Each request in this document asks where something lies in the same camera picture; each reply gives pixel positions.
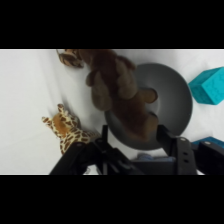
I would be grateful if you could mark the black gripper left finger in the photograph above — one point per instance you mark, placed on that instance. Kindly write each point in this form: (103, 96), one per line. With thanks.
(83, 160)

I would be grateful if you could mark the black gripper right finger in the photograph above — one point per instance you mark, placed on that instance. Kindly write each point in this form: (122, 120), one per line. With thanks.
(181, 155)

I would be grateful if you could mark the brown deer plush toy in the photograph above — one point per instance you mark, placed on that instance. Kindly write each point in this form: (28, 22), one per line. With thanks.
(115, 86)

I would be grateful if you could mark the grey bowl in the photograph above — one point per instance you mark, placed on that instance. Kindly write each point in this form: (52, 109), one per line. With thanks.
(173, 100)

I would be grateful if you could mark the spotted giraffe plush toy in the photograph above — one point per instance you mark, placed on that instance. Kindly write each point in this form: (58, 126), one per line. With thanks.
(68, 131)

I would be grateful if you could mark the teal foam cube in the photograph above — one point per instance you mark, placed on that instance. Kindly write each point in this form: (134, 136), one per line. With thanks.
(210, 86)
(213, 141)

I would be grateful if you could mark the striped tiger plush toy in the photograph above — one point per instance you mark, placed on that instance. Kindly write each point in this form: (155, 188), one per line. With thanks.
(70, 58)

